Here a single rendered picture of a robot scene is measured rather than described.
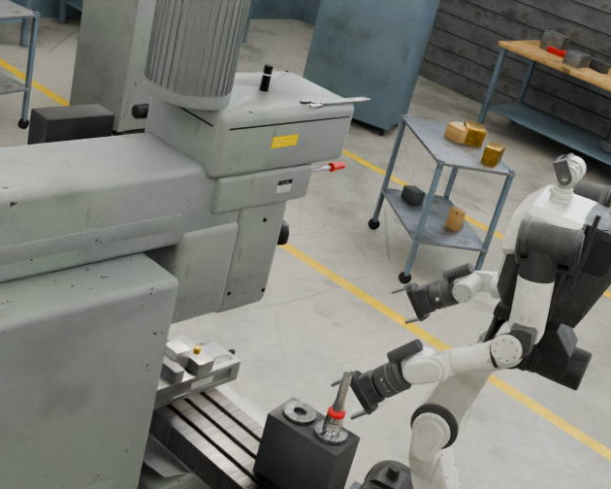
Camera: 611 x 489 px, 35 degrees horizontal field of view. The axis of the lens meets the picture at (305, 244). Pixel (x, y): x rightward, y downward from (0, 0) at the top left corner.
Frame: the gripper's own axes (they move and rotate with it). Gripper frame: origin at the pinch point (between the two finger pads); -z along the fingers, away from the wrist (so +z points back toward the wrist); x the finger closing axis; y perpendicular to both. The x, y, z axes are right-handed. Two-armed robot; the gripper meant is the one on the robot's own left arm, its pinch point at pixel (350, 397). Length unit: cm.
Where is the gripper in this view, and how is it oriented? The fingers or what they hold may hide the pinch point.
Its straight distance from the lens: 268.1
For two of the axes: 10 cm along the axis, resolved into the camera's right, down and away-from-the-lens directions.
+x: -5.1, -8.6, -0.4
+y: -3.8, 2.7, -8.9
